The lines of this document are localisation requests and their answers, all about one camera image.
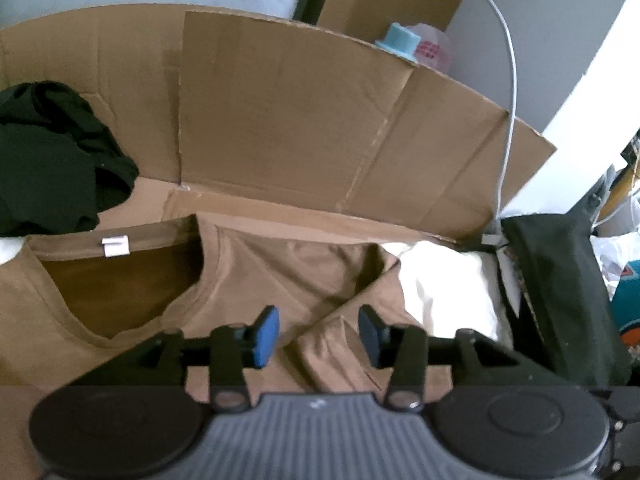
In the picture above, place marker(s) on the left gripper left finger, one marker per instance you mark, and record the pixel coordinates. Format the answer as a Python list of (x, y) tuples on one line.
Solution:
[(237, 347)]

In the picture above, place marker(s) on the white bear print bedsheet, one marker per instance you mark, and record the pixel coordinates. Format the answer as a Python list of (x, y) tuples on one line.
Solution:
[(446, 290)]

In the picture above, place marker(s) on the black bag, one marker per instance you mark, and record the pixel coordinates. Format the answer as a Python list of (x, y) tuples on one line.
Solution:
[(565, 323)]

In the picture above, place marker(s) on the black clothing pile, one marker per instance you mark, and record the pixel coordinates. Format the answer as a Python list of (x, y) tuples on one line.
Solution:
[(60, 165)]

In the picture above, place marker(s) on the blue capped plastic bottle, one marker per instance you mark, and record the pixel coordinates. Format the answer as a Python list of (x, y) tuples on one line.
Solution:
[(419, 43)]

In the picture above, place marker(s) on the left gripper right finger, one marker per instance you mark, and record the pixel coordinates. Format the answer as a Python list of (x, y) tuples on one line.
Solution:
[(401, 348)]

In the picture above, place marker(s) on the teal orange package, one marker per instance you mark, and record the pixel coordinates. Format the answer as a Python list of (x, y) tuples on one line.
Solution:
[(625, 305)]

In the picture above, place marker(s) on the brown cardboard box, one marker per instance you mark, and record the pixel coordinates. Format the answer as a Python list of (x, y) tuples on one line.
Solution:
[(256, 118)]

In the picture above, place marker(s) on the brown printed t-shirt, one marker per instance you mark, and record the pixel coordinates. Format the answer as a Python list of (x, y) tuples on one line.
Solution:
[(67, 308)]

